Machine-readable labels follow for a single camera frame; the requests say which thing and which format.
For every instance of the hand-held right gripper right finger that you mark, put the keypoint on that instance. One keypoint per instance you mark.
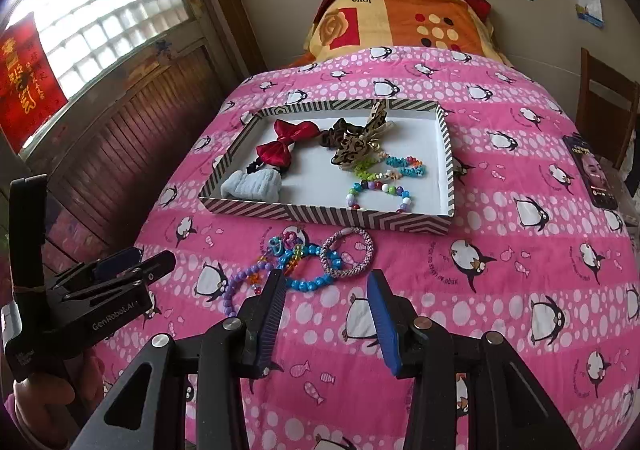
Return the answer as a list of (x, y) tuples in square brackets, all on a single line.
[(382, 320)]

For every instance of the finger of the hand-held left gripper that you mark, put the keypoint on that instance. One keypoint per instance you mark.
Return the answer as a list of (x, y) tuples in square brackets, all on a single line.
[(155, 265), (117, 260)]

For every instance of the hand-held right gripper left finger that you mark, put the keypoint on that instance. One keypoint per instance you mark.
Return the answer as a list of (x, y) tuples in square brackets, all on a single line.
[(272, 310)]

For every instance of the white fluffy scrunchie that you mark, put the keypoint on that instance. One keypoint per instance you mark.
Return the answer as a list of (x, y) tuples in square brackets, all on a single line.
[(250, 187)]

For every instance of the striped cardboard box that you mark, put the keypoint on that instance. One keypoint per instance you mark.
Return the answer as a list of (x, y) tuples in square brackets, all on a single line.
[(320, 170)]

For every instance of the red satin bow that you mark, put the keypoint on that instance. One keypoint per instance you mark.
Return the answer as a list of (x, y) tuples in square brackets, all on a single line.
[(285, 135)]

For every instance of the leopard print bow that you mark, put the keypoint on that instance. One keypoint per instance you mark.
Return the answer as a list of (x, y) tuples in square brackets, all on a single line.
[(350, 148)]

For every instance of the dark brown scrunchie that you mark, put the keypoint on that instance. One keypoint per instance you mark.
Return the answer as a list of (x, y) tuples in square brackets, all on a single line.
[(331, 135)]

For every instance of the person's left hand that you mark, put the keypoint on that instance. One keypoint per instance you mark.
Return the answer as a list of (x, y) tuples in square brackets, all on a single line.
[(45, 410)]

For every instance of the pink penguin blanket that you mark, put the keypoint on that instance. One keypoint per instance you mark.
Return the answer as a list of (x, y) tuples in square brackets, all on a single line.
[(500, 280)]

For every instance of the red paper poster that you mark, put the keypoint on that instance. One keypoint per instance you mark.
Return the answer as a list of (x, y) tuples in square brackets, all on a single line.
[(25, 80)]

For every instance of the window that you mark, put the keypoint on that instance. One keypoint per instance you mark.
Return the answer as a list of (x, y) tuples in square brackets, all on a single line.
[(100, 15)]

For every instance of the black smartphone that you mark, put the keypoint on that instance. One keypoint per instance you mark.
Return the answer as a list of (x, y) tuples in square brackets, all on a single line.
[(592, 170)]

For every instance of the orange floral pillow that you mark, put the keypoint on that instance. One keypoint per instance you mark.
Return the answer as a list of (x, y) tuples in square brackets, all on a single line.
[(400, 20)]

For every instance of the wooden chair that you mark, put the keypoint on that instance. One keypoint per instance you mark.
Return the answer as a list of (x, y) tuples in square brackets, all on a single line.
[(600, 105)]

